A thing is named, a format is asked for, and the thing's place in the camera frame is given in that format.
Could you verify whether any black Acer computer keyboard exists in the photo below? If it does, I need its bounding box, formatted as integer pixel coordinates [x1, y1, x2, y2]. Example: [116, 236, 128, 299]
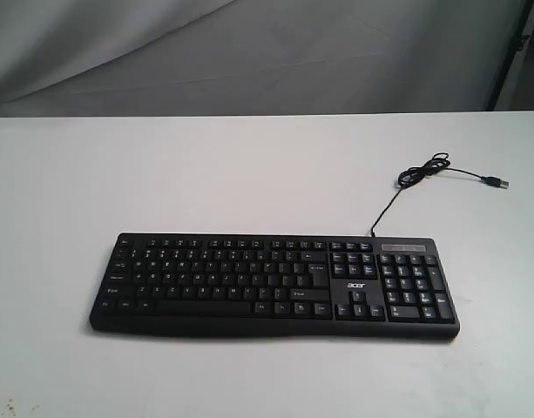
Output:
[89, 233, 460, 340]

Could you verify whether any black stand pole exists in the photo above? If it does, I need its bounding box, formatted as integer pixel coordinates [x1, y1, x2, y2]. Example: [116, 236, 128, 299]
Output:
[484, 1, 534, 111]

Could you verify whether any grey backdrop cloth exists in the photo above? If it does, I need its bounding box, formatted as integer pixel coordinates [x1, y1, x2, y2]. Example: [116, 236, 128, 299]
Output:
[0, 1, 524, 117]

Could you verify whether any black USB cable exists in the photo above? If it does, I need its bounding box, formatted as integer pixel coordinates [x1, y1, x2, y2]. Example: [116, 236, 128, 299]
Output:
[369, 152, 510, 239]

